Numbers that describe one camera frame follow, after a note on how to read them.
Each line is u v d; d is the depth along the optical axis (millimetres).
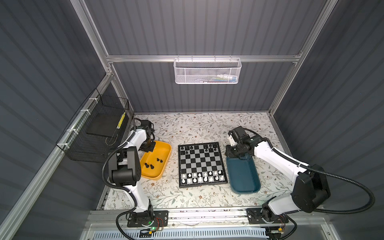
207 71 1110
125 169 504
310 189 423
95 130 747
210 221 735
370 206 395
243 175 871
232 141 707
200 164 911
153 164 920
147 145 826
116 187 517
